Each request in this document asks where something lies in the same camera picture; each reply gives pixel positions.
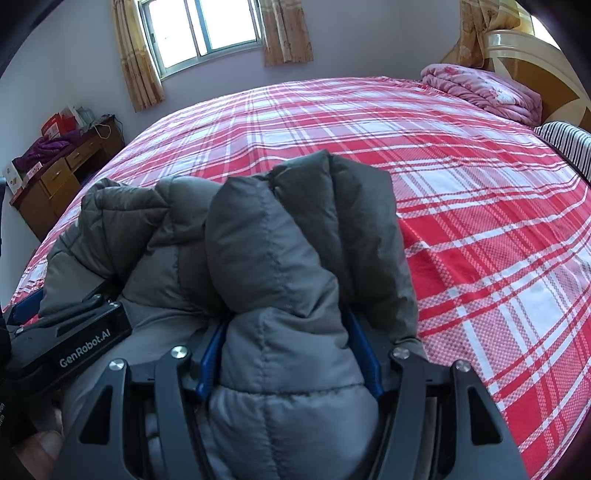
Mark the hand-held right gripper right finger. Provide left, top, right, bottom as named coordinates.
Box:
left=342, top=306, right=530, bottom=480

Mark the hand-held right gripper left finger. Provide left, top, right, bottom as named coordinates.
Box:
left=51, top=318, right=230, bottom=480

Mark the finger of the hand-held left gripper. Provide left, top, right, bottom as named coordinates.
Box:
left=6, top=290, right=45, bottom=328
left=39, top=282, right=120, bottom=326

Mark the grey puffer jacket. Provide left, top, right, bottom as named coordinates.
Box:
left=39, top=150, right=428, bottom=480

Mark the purple clothes pile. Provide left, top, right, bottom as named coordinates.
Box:
left=12, top=130, right=82, bottom=171

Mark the person's left hand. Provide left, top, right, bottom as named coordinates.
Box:
left=13, top=405, right=66, bottom=480

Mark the wooden desk with drawers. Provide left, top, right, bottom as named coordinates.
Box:
left=9, top=115, right=127, bottom=242

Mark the white printed box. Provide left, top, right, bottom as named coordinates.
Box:
left=2, top=164, right=25, bottom=195

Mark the red plaid bed sheet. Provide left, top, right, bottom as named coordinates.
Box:
left=0, top=76, right=591, bottom=480

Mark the red cardboard box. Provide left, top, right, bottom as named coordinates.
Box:
left=41, top=111, right=77, bottom=140

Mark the white plastic bag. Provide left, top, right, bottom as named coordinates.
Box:
left=60, top=106, right=94, bottom=131

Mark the beige floral curtain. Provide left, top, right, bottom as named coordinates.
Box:
left=440, top=0, right=537, bottom=71
left=257, top=0, right=315, bottom=67
left=113, top=0, right=166, bottom=113

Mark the pink floral quilt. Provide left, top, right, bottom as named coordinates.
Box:
left=420, top=63, right=544, bottom=127

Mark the window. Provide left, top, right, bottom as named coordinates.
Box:
left=137, top=0, right=267, bottom=80

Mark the striped pillow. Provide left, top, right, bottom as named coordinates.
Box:
left=534, top=120, right=591, bottom=184

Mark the cream wooden headboard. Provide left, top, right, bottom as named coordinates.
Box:
left=484, top=30, right=591, bottom=128

